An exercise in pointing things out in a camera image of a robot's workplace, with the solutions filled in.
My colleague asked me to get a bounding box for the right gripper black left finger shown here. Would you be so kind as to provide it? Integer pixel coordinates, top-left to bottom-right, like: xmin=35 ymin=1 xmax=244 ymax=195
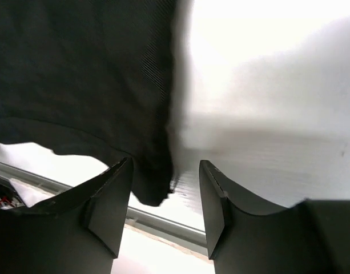
xmin=0 ymin=158 xmax=133 ymax=274

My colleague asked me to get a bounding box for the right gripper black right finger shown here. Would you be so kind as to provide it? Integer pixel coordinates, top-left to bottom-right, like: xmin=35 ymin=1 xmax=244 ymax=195
xmin=199 ymin=160 xmax=350 ymax=273

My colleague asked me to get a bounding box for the black pleated skirt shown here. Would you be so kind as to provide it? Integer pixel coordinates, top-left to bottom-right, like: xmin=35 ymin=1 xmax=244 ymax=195
xmin=0 ymin=1 xmax=178 ymax=207

